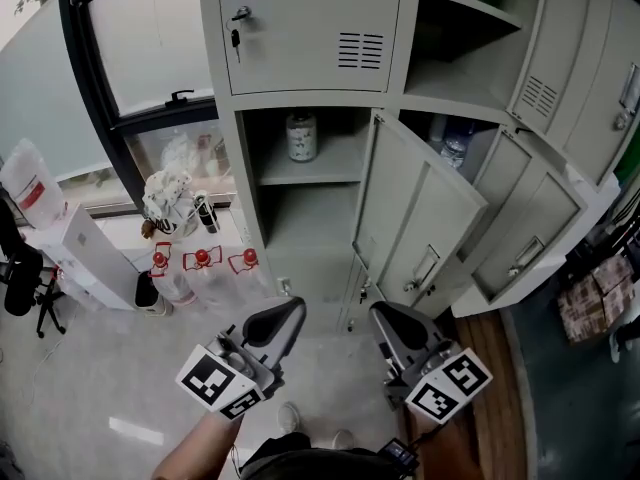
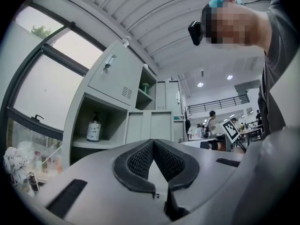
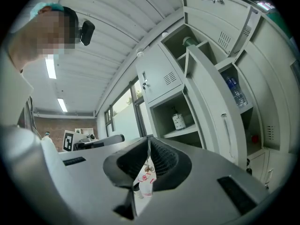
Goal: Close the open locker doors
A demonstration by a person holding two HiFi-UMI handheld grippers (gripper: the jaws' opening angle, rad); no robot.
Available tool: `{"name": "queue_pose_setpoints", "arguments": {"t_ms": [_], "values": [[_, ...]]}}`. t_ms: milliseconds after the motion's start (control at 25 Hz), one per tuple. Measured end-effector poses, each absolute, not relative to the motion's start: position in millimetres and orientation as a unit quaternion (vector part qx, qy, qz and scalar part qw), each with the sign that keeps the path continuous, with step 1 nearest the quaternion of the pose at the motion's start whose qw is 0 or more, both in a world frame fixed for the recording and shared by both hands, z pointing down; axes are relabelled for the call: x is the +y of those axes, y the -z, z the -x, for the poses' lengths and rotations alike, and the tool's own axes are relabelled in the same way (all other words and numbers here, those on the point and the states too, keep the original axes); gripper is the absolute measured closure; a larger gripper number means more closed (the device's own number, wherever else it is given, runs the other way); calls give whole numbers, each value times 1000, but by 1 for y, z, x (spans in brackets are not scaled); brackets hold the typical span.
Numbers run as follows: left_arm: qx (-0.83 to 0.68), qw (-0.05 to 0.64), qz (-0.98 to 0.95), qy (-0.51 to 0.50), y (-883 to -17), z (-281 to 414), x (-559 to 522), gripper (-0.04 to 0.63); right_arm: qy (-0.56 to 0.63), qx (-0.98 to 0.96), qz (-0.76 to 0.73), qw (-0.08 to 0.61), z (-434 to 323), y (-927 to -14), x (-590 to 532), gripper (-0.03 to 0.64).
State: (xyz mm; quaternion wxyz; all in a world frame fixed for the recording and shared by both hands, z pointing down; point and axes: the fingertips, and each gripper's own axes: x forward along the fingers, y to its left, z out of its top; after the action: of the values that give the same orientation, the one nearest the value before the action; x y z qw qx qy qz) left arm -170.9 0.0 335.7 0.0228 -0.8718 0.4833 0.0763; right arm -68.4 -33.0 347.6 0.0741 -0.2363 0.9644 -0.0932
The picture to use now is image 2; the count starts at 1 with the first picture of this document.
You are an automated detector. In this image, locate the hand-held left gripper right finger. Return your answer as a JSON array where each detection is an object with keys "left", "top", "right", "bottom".
[{"left": 153, "top": 138, "right": 200, "bottom": 192}]

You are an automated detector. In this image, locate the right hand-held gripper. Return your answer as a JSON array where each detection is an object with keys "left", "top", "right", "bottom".
[{"left": 180, "top": 119, "right": 241, "bottom": 151}]

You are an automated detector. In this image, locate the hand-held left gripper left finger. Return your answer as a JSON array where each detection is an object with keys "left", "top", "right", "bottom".
[{"left": 113, "top": 139, "right": 156, "bottom": 194}]

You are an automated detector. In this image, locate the grey metal locker cabinet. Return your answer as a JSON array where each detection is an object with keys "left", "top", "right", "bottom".
[{"left": 62, "top": 39, "right": 186, "bottom": 171}]

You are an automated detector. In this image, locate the black mezzanine railing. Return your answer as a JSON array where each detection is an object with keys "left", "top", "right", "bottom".
[{"left": 187, "top": 93, "right": 250, "bottom": 114}]

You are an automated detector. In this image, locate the white labelled jar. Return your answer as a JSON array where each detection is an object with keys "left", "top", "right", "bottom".
[{"left": 86, "top": 111, "right": 102, "bottom": 143}]

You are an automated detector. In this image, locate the person's dark grey shirt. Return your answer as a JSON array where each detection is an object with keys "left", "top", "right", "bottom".
[{"left": 257, "top": 0, "right": 300, "bottom": 140}]

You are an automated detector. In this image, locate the black thermos bottle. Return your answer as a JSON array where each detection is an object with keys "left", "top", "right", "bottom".
[{"left": 27, "top": 172, "right": 39, "bottom": 195}]

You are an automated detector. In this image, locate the white dotted cloth bag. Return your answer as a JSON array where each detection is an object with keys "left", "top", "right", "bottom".
[{"left": 3, "top": 142, "right": 35, "bottom": 185}]

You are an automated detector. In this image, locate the person's head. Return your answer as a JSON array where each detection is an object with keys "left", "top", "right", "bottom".
[{"left": 201, "top": 0, "right": 269, "bottom": 47}]

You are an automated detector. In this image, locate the black head camera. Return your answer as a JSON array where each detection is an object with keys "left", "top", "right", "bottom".
[{"left": 187, "top": 20, "right": 203, "bottom": 46}]

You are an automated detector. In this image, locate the black window frame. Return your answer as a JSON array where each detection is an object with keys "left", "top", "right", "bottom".
[{"left": 0, "top": 0, "right": 107, "bottom": 154}]

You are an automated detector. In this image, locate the black head camera cable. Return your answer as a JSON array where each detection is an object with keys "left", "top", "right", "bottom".
[{"left": 243, "top": 0, "right": 275, "bottom": 6}]

